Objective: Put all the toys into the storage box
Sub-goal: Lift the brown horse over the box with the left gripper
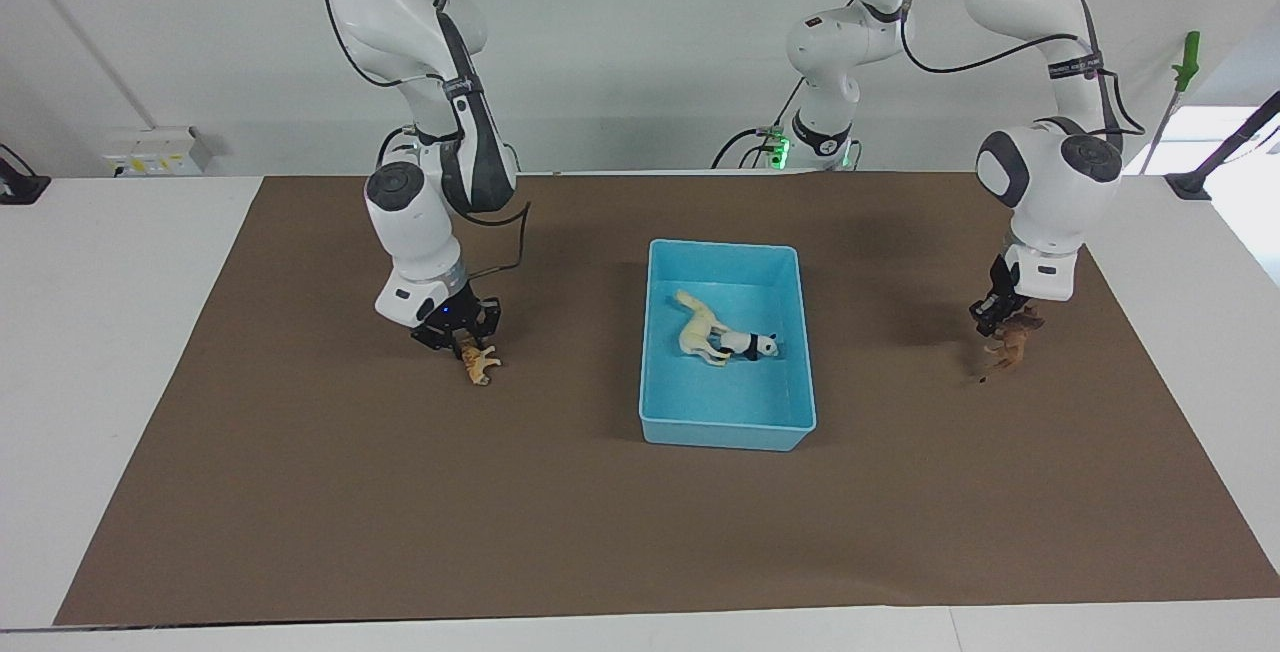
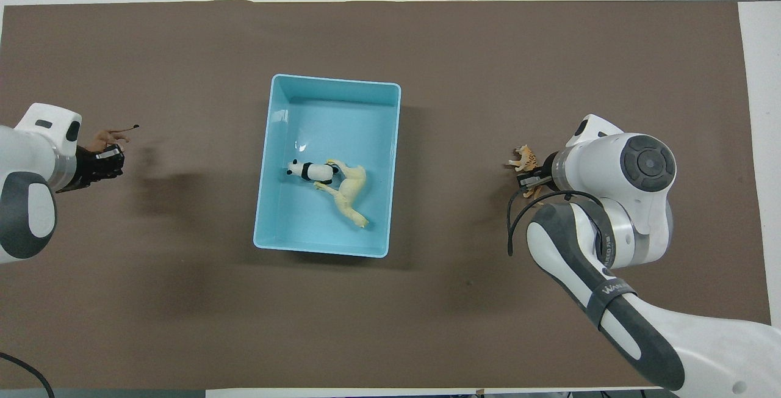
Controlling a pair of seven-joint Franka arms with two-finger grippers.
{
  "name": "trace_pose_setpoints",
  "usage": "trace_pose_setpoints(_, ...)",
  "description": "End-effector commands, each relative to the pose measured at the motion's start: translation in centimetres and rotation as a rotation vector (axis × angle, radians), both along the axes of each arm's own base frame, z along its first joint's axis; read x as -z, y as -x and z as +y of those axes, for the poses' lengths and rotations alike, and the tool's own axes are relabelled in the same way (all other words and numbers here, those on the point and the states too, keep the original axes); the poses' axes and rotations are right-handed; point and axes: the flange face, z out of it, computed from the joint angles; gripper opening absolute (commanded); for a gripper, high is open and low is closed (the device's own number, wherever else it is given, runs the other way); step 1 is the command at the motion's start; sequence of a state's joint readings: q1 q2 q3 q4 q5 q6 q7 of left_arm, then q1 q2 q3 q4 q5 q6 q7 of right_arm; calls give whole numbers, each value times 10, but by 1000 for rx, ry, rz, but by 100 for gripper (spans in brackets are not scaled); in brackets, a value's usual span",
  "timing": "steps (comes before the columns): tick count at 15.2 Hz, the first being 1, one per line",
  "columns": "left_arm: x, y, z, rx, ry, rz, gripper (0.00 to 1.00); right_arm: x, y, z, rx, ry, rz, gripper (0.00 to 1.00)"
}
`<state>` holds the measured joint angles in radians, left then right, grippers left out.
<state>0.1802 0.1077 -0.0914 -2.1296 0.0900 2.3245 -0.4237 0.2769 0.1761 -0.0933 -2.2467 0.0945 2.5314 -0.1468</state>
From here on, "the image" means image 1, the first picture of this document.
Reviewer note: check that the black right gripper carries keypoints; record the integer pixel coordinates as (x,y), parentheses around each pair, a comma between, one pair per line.
(465,312)

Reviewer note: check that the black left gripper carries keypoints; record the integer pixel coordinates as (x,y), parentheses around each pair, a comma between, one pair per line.
(1003,294)

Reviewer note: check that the orange striped tiger toy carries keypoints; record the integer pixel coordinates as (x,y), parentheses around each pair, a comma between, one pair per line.
(480,364)

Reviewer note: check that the brown lion toy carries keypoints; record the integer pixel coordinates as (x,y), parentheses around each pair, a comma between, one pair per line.
(1015,347)

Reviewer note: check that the cream white horse toy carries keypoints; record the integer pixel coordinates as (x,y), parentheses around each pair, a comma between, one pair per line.
(697,332)

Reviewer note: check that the black and white panda toy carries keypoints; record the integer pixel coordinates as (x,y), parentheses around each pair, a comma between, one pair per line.
(750,344)

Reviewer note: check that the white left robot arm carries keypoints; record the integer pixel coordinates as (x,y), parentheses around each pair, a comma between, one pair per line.
(1050,182)

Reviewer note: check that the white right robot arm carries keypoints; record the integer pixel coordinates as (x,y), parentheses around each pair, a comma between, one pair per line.
(420,202)

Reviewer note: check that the light blue plastic storage box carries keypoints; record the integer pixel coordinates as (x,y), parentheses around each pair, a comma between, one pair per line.
(770,402)

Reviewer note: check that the brown table mat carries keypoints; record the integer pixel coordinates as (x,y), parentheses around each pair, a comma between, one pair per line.
(400,512)

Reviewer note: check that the black stand with clamp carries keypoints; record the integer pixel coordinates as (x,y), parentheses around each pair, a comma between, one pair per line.
(1225,152)

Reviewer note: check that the black table edge clamp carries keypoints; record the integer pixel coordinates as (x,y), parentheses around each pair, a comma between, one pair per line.
(18,187)

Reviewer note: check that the white wall outlet box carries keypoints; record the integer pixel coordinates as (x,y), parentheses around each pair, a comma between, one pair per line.
(155,150)

